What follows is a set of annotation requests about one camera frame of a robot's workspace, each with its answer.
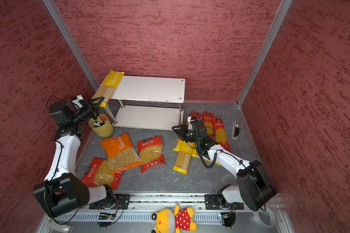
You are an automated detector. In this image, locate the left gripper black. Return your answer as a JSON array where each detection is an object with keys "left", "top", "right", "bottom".
[{"left": 71, "top": 96, "right": 106, "bottom": 124}]

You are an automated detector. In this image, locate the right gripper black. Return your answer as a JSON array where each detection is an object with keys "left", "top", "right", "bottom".
[{"left": 172, "top": 124, "right": 200, "bottom": 144}]

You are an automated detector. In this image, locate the yellow spaghetti pack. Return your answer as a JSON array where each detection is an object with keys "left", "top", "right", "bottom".
[
  {"left": 173, "top": 139, "right": 193, "bottom": 174},
  {"left": 172, "top": 139, "right": 221, "bottom": 167},
  {"left": 92, "top": 70, "right": 124, "bottom": 108}
]

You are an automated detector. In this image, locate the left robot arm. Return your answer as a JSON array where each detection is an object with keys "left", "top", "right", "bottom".
[{"left": 33, "top": 96, "right": 117, "bottom": 219}]

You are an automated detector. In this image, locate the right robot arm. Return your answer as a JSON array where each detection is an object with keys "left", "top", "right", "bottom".
[{"left": 172, "top": 117, "right": 277, "bottom": 212}]

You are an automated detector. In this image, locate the white two-tier shelf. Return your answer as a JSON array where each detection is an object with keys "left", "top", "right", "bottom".
[{"left": 105, "top": 75, "right": 186, "bottom": 131}]

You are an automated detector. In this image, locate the yellow pen cup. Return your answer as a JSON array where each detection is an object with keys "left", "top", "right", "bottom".
[{"left": 88, "top": 114, "right": 114, "bottom": 138}]

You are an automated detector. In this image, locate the red spaghetti pack left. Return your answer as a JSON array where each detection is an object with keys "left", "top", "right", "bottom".
[{"left": 189, "top": 111, "right": 201, "bottom": 120}]

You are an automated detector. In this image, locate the red spaghetti pack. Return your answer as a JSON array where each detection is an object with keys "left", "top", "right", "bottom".
[
  {"left": 202, "top": 112, "right": 214, "bottom": 137},
  {"left": 189, "top": 111, "right": 201, "bottom": 120},
  {"left": 213, "top": 117, "right": 231, "bottom": 152}
]

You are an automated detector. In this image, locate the red spaghetti pack middle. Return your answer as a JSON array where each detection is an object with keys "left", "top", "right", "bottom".
[{"left": 202, "top": 112, "right": 214, "bottom": 137}]

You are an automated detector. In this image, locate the red macaroni bag centre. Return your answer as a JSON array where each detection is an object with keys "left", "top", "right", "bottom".
[{"left": 138, "top": 136, "right": 166, "bottom": 173}]

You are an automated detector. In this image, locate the red macaroni bag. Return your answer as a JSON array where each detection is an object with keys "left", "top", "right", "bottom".
[
  {"left": 81, "top": 157, "right": 123, "bottom": 190},
  {"left": 138, "top": 136, "right": 166, "bottom": 173}
]

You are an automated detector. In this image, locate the red spaghetti pack right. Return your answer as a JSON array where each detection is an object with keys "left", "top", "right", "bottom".
[{"left": 213, "top": 117, "right": 231, "bottom": 152}]

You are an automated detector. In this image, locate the orange macaroni bag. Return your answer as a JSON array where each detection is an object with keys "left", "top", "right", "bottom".
[{"left": 100, "top": 132, "right": 142, "bottom": 174}]

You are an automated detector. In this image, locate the small white black device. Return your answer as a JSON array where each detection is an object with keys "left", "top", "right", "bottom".
[{"left": 232, "top": 120, "right": 240, "bottom": 139}]

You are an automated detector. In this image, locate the red macaroni bag left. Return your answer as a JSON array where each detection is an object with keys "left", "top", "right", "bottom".
[{"left": 81, "top": 157, "right": 123, "bottom": 190}]

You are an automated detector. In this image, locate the yellow plush toy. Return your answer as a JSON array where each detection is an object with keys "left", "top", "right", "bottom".
[{"left": 151, "top": 204, "right": 198, "bottom": 233}]

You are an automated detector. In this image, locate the clear tape roll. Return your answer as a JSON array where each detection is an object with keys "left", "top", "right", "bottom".
[{"left": 253, "top": 208, "right": 277, "bottom": 229}]

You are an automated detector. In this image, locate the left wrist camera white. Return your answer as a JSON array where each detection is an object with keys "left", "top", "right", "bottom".
[{"left": 72, "top": 95, "right": 83, "bottom": 109}]

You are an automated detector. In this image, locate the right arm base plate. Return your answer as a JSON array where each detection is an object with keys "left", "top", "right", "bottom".
[{"left": 205, "top": 194, "right": 244, "bottom": 211}]

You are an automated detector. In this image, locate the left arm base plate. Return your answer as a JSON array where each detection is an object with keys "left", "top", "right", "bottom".
[{"left": 89, "top": 194, "right": 131, "bottom": 210}]

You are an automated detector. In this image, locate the left aluminium corner post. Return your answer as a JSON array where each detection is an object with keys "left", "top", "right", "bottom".
[{"left": 42, "top": 0, "right": 99, "bottom": 91}]

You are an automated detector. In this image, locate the aluminium corner post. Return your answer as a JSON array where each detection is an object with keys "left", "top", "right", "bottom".
[
  {"left": 237, "top": 0, "right": 293, "bottom": 108},
  {"left": 42, "top": 0, "right": 99, "bottom": 91}
]

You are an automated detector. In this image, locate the right aluminium corner post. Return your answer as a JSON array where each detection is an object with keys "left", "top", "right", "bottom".
[{"left": 237, "top": 0, "right": 293, "bottom": 108}]

